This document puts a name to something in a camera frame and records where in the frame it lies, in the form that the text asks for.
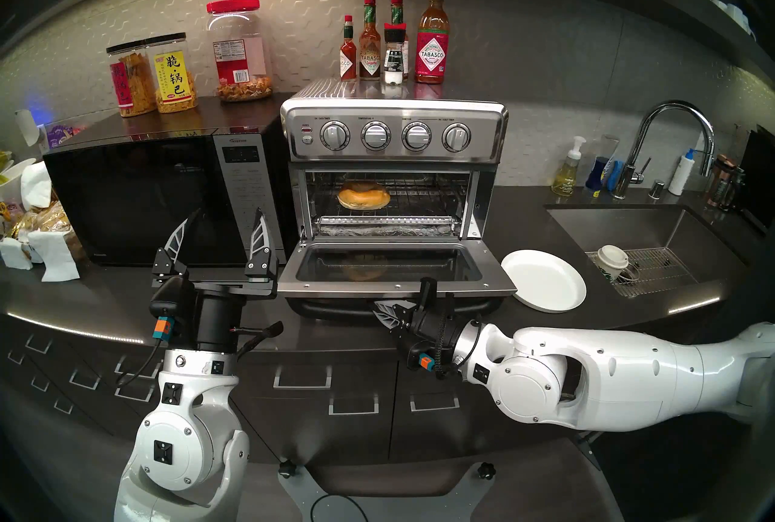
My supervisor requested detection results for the white round plate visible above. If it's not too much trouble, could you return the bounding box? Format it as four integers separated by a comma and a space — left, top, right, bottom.
501, 249, 587, 314

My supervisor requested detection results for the dark blue dish bottle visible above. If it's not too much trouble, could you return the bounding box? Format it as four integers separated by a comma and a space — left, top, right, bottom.
586, 156, 609, 194

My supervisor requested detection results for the medium red Tabasco bottle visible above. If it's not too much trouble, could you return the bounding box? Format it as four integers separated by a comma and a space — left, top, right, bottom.
358, 0, 382, 81

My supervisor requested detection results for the black microwave oven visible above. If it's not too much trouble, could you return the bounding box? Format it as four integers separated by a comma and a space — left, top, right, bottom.
44, 97, 291, 267

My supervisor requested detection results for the small red Tabasco bottle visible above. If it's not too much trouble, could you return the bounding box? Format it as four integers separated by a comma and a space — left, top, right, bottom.
339, 15, 358, 81

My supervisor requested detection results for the clear jar red lid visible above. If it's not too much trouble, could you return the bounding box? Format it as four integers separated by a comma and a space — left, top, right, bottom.
206, 0, 273, 102

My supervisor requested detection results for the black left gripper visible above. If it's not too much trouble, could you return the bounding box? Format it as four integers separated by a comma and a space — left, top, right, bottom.
151, 210, 279, 353

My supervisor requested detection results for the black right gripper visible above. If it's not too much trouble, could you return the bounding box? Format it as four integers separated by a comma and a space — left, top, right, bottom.
371, 277, 471, 374

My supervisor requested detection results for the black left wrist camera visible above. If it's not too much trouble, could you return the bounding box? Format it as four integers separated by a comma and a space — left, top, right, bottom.
148, 277, 197, 341

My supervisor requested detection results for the chrome gooseneck faucet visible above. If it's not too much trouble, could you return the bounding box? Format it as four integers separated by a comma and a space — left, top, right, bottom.
613, 101, 716, 200

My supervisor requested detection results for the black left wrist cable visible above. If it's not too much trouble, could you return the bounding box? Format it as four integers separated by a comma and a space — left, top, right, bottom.
233, 321, 284, 355

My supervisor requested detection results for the dark base cabinet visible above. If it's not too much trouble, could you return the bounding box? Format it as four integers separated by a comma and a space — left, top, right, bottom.
0, 309, 697, 464

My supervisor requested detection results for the black cap salt grinder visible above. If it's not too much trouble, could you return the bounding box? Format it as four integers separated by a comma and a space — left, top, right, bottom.
383, 23, 406, 85

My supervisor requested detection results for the black coffee machine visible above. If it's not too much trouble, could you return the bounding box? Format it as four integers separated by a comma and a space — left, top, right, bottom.
742, 127, 775, 231

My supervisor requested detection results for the purple snack bag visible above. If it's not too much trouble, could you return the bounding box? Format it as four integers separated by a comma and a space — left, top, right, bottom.
45, 124, 85, 151

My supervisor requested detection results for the snack jar red label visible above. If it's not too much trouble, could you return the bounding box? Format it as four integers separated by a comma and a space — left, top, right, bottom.
107, 41, 157, 117

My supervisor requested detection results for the stainless steel toaster oven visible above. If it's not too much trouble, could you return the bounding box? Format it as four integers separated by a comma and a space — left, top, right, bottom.
280, 76, 509, 243

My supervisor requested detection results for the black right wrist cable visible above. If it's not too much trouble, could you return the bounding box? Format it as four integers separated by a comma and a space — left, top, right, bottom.
433, 318, 483, 379

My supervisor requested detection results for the stainless steel sink basin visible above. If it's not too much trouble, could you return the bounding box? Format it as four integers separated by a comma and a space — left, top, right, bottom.
545, 205, 748, 300

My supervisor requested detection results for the foil lined oven tray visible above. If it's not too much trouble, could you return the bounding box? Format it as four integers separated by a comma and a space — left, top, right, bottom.
318, 222, 461, 237

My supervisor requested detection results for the large orange Tabasco bottle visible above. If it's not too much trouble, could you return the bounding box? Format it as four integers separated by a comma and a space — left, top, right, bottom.
415, 0, 450, 84

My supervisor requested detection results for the copper french press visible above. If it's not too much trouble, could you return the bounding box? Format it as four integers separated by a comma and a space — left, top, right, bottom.
705, 154, 745, 210

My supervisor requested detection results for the white paper coffee cup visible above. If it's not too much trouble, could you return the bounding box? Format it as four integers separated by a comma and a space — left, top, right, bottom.
596, 245, 630, 282

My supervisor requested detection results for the glass toaster oven door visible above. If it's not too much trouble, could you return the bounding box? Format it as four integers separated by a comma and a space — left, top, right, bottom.
277, 237, 517, 319

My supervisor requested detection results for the golden brown bagel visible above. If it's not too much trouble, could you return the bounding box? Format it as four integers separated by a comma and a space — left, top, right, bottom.
337, 182, 391, 211

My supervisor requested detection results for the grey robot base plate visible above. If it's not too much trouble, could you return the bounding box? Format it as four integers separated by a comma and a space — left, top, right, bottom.
279, 460, 497, 522

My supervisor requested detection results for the green label Tabasco bottle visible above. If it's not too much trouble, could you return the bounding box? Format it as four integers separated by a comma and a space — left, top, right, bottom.
391, 0, 409, 78

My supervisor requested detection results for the white wall device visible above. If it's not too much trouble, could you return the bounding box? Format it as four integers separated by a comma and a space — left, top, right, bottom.
15, 109, 42, 147

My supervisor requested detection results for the silver oven knob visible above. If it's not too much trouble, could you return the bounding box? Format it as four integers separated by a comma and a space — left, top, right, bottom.
441, 123, 472, 153
361, 121, 392, 152
320, 121, 351, 152
402, 122, 433, 153

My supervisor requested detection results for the yellow soap pump dispenser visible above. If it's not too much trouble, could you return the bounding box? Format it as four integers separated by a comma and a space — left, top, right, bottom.
551, 136, 587, 197

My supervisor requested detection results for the crumpled white tissue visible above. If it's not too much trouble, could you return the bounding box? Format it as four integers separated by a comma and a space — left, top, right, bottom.
20, 160, 54, 210

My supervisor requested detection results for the small white paper napkin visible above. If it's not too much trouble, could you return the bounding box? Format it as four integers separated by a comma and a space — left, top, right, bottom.
0, 236, 34, 271

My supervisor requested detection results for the wire oven rack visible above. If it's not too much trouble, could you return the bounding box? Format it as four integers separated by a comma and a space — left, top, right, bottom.
314, 174, 468, 223

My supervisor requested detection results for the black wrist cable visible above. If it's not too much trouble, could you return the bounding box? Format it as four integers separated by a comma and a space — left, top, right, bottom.
233, 321, 284, 355
433, 318, 483, 379

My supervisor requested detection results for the bagged bread loaf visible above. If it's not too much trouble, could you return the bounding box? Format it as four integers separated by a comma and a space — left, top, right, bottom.
15, 200, 85, 258

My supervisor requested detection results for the white bottle blue cap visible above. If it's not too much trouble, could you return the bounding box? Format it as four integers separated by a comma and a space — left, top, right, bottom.
668, 148, 697, 196

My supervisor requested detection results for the snack jar yellow label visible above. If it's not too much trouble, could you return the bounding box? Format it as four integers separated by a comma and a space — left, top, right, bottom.
148, 32, 199, 114

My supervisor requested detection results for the black floor cable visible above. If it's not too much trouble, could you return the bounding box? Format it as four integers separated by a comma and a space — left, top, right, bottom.
310, 494, 370, 522

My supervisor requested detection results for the white bowl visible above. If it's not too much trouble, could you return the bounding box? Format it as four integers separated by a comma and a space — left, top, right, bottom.
0, 157, 37, 203

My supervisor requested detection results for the wire sink rack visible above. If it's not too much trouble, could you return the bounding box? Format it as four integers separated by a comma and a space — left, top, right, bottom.
586, 247, 700, 299

